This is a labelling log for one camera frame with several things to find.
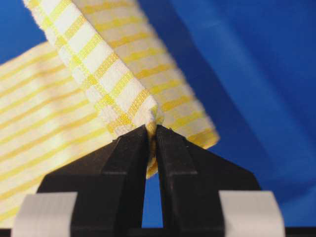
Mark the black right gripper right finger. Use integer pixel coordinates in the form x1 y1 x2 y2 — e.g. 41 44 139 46
156 125 261 237

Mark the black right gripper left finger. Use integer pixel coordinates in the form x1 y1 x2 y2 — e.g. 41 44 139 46
37 126 149 237

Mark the yellow striped towel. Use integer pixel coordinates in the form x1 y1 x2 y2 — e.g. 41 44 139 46
0 0 219 228

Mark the blue table cloth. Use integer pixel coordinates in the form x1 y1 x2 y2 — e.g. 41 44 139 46
0 0 316 226

